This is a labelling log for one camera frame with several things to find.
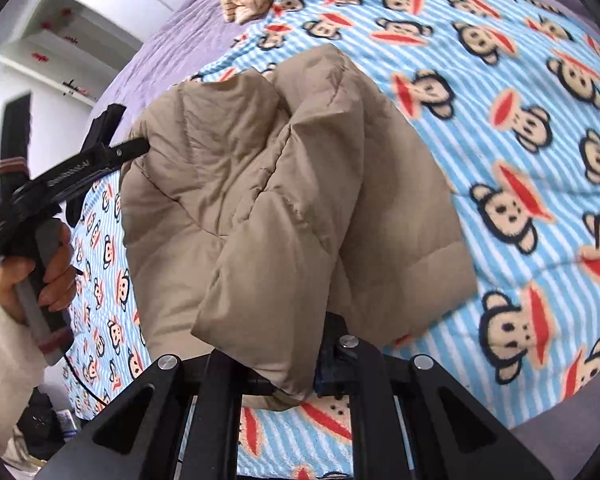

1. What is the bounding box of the blue striped monkey blanket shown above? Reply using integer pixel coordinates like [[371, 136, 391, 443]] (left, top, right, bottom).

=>
[[66, 0, 600, 479]]

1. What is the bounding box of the person's left hand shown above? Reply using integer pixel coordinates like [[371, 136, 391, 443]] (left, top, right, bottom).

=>
[[0, 221, 78, 326]]

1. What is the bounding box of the white sleeved left forearm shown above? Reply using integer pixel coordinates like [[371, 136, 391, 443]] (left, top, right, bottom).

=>
[[0, 305, 46, 455]]

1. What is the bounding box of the black garment on bed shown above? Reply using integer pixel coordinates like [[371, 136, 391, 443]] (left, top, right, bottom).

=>
[[64, 103, 129, 229]]

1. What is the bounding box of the beige puffer jacket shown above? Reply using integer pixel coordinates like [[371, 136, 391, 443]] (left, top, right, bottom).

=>
[[120, 44, 477, 410]]

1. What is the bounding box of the purple quilted bedspread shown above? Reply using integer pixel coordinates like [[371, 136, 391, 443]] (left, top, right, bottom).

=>
[[88, 0, 600, 120]]

